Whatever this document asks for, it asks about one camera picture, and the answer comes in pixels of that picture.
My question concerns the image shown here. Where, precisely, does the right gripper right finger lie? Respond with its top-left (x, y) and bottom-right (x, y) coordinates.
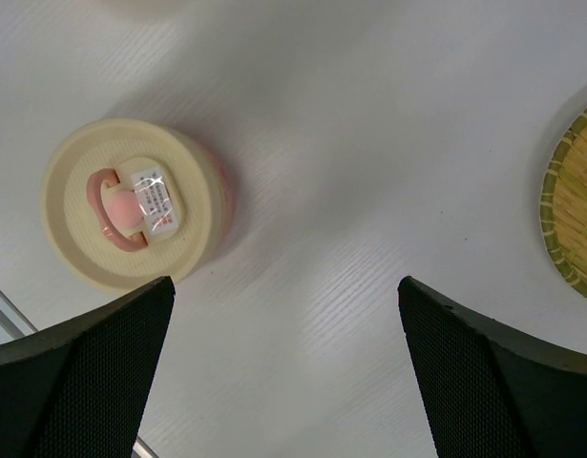
top-left (398, 277), bottom-right (587, 457)

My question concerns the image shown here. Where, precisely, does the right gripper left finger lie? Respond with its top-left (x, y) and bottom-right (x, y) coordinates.
top-left (0, 277), bottom-right (176, 457)

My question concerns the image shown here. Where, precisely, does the cream lid pink decoration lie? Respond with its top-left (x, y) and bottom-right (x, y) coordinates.
top-left (40, 118), bottom-right (222, 292)

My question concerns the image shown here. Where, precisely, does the round woven bamboo plate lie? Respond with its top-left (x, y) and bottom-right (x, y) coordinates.
top-left (539, 107), bottom-right (587, 300)

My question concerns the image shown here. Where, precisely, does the aluminium mounting rail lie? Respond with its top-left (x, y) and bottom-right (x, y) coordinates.
top-left (0, 290), bottom-right (38, 344)

